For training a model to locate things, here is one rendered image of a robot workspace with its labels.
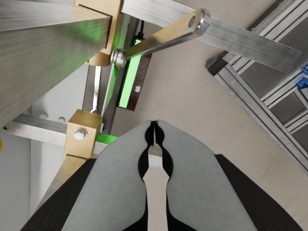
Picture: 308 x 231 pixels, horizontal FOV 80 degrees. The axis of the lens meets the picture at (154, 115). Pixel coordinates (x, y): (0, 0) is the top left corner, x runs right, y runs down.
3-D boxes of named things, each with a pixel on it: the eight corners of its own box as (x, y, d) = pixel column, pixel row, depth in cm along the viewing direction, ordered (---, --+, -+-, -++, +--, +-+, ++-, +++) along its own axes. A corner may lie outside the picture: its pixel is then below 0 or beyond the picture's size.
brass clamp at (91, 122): (106, 115, 36) (100, 130, 32) (95, 164, 42) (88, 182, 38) (74, 107, 35) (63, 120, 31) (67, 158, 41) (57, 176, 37)
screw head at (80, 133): (88, 129, 32) (85, 133, 31) (86, 138, 33) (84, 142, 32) (75, 126, 31) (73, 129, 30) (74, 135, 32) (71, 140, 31)
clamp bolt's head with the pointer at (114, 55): (128, 65, 39) (129, 48, 25) (125, 76, 39) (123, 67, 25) (119, 62, 39) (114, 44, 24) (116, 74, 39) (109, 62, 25)
